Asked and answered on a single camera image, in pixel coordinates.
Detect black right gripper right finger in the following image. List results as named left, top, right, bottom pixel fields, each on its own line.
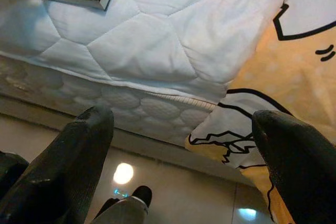
left=252, top=110, right=336, bottom=224

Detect grey quilted mattress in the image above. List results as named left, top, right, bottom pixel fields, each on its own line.
left=0, top=55, right=216, bottom=148

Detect white quilted mattress cover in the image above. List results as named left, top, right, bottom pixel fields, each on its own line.
left=0, top=0, right=301, bottom=104

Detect yellow cartoon print blanket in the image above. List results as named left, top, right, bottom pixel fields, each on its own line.
left=184, top=0, right=336, bottom=224

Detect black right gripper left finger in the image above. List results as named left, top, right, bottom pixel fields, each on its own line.
left=0, top=105, right=115, bottom=224

